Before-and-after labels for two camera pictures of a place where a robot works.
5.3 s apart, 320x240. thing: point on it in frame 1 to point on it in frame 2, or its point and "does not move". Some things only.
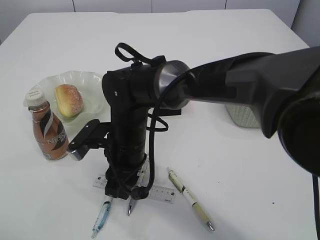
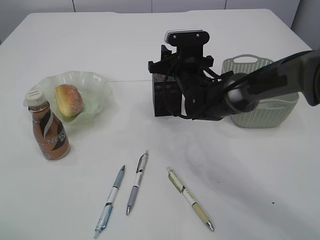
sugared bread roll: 69,100 does not move
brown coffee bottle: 49,132 does not move
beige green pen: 196,203 does not move
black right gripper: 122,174 to 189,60
